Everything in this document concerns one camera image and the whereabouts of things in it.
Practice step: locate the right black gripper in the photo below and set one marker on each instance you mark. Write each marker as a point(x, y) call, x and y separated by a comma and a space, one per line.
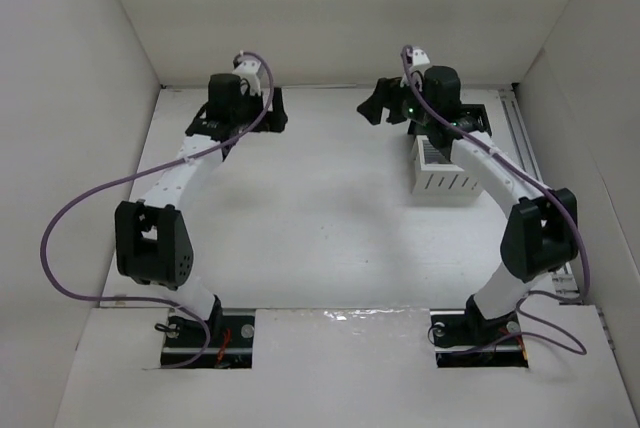
point(391, 96)

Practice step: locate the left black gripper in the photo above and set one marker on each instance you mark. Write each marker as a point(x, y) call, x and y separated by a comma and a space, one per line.
point(275, 111)

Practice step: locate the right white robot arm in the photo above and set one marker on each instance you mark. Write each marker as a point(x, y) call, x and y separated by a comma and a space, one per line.
point(541, 232)

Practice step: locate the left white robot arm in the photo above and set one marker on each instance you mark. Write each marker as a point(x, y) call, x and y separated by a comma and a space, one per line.
point(153, 246)

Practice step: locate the black slotted container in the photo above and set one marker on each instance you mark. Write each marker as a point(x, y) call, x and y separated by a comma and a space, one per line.
point(474, 118)

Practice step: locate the white slotted container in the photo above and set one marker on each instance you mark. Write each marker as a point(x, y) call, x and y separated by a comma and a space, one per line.
point(435, 176)

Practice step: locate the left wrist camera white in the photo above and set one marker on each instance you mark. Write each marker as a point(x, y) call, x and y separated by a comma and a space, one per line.
point(250, 70)

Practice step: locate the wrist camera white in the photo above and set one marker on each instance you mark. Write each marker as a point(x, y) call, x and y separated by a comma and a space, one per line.
point(250, 70)
point(417, 58)

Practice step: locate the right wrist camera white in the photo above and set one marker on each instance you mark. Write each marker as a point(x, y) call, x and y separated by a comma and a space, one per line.
point(417, 58)

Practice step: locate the aluminium rail right side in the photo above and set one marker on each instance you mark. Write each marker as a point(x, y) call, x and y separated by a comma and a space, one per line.
point(570, 273)

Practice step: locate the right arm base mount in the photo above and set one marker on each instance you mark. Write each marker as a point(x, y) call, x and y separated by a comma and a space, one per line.
point(457, 345)

